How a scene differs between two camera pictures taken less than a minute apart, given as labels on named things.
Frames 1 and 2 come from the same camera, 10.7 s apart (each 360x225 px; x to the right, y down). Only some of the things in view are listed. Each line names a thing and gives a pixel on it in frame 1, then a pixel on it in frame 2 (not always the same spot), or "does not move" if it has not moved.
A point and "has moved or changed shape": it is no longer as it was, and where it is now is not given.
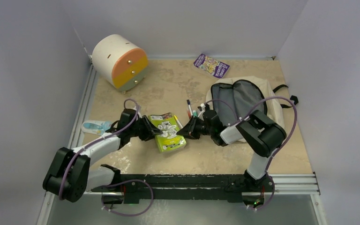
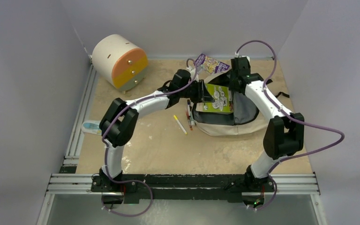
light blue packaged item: [96, 127] does not move
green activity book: [169, 140] to [224, 100]
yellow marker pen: [178, 121] does not move
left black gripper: [150, 131] to [202, 94]
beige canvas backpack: [234, 98] has moved or changed shape
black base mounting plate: [235, 188] does not move
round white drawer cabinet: [120, 62] does not move
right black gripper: [189, 131] to [232, 87]
